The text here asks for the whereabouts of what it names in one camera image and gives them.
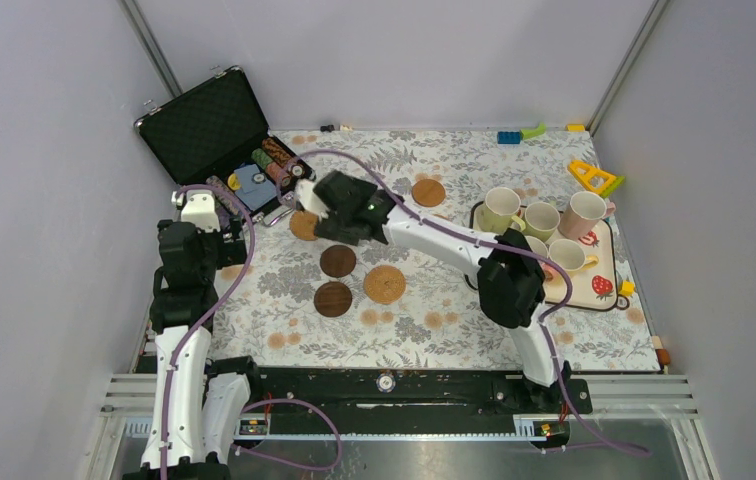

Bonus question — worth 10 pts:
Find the dark wooden coaster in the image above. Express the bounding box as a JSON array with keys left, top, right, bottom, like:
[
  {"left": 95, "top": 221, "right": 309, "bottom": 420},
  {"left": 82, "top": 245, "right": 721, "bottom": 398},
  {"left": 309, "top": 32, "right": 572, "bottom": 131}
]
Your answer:
[
  {"left": 320, "top": 245, "right": 357, "bottom": 278},
  {"left": 313, "top": 281, "right": 353, "bottom": 318}
]

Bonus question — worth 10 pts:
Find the woven rattan coaster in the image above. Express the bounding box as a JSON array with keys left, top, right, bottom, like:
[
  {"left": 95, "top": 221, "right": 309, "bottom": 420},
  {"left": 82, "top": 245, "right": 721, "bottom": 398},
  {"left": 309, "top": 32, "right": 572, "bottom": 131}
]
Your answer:
[
  {"left": 363, "top": 265, "right": 407, "bottom": 305},
  {"left": 289, "top": 211, "right": 319, "bottom": 241}
]

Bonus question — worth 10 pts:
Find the light wooden coaster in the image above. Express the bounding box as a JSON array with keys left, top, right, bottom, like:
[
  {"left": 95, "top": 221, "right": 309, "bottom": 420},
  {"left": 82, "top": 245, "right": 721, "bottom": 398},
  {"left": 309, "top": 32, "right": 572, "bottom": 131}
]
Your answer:
[{"left": 411, "top": 178, "right": 446, "bottom": 208}]

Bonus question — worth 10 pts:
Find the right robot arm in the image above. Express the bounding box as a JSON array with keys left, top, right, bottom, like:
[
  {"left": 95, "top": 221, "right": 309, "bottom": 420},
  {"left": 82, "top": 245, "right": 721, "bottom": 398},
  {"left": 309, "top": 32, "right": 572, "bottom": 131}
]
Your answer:
[{"left": 295, "top": 171, "right": 568, "bottom": 412}]

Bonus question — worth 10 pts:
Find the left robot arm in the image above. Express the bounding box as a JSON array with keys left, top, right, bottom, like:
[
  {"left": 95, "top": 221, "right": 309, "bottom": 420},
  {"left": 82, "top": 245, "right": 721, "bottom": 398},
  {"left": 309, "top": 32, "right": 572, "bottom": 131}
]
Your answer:
[{"left": 129, "top": 185, "right": 265, "bottom": 479}]

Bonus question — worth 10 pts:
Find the black poker chip case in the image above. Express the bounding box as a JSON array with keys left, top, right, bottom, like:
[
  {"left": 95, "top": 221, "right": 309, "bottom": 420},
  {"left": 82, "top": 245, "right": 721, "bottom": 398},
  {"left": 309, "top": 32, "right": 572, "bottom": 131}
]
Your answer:
[{"left": 134, "top": 66, "right": 316, "bottom": 221}]

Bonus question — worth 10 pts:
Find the floral tablecloth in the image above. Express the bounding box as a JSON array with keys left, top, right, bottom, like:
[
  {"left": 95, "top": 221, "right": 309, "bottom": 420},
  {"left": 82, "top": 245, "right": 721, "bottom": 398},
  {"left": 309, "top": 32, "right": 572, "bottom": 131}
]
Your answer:
[{"left": 202, "top": 129, "right": 663, "bottom": 373}]

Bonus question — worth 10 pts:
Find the blue toy brick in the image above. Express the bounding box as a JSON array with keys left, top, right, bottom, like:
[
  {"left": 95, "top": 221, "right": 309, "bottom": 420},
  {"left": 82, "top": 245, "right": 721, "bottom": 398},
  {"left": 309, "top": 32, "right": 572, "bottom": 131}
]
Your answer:
[{"left": 496, "top": 131, "right": 523, "bottom": 145}]

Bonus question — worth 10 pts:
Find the light green ceramic mug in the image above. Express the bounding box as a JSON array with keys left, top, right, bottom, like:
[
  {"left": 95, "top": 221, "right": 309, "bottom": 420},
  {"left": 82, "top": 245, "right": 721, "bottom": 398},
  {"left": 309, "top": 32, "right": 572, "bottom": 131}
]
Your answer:
[{"left": 521, "top": 202, "right": 561, "bottom": 242}]

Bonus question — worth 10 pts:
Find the green toy block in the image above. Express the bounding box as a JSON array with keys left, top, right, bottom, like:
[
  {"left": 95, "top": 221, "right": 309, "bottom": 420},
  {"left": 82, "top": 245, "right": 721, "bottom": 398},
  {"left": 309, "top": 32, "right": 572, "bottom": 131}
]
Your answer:
[{"left": 519, "top": 122, "right": 547, "bottom": 141}]

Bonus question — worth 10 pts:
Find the pink ceramic mug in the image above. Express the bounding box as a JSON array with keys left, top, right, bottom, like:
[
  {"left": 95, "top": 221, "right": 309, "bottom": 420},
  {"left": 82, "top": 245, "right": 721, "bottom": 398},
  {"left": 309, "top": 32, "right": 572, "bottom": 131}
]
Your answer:
[{"left": 558, "top": 191, "right": 616, "bottom": 240}]

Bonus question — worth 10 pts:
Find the yellow toy triangle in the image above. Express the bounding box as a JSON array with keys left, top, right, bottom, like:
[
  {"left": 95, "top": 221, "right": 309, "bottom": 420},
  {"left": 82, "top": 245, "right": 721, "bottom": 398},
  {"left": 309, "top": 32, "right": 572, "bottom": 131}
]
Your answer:
[{"left": 567, "top": 160, "right": 626, "bottom": 198}]

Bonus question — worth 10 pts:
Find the strawberry print tray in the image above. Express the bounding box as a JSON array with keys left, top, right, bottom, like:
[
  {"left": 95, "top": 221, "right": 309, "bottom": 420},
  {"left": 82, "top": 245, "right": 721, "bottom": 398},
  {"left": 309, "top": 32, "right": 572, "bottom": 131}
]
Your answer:
[{"left": 469, "top": 201, "right": 619, "bottom": 312}]

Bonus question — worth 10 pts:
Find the yellow cube by tray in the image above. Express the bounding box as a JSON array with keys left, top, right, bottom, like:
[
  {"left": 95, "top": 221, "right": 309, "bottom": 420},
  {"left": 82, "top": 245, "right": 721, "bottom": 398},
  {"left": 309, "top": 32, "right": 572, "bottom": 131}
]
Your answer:
[{"left": 618, "top": 281, "right": 636, "bottom": 298}]

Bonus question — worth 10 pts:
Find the brown object table corner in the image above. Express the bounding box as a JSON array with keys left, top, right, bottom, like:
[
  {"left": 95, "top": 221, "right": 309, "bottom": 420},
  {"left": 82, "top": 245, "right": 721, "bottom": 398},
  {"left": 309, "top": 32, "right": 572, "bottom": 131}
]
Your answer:
[{"left": 651, "top": 335, "right": 671, "bottom": 368}]

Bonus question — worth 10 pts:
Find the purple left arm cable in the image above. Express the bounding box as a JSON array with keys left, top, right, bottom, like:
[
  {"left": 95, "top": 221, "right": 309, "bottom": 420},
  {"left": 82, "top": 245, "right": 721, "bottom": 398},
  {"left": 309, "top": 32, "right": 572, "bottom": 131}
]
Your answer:
[{"left": 159, "top": 184, "right": 344, "bottom": 480}]

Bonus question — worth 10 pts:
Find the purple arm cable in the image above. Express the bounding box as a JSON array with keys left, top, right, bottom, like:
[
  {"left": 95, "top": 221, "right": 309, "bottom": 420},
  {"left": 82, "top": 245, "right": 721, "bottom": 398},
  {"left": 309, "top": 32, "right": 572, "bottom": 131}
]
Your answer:
[
  {"left": 276, "top": 148, "right": 652, "bottom": 458},
  {"left": 159, "top": 184, "right": 344, "bottom": 480}
]

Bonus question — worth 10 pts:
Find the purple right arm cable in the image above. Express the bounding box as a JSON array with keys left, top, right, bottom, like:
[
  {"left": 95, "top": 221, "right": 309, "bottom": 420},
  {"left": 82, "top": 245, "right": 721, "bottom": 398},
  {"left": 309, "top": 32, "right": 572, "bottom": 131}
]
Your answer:
[{"left": 276, "top": 148, "right": 652, "bottom": 458}]

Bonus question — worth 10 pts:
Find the pink handled mug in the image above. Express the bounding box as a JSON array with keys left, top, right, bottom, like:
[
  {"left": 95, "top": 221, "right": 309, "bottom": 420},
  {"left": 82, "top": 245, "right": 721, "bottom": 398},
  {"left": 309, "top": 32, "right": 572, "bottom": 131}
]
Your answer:
[{"left": 525, "top": 236, "right": 549, "bottom": 259}]

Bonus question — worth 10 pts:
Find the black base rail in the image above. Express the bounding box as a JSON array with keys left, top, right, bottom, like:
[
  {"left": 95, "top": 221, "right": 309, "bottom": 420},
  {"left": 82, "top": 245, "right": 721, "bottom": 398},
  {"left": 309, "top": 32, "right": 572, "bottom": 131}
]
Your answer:
[{"left": 205, "top": 357, "right": 593, "bottom": 435}]

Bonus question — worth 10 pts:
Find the yellow handled mug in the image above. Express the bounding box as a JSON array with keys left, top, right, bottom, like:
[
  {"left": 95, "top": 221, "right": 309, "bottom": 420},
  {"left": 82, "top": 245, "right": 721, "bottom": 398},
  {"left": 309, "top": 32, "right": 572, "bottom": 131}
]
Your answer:
[{"left": 548, "top": 239, "right": 599, "bottom": 278}]

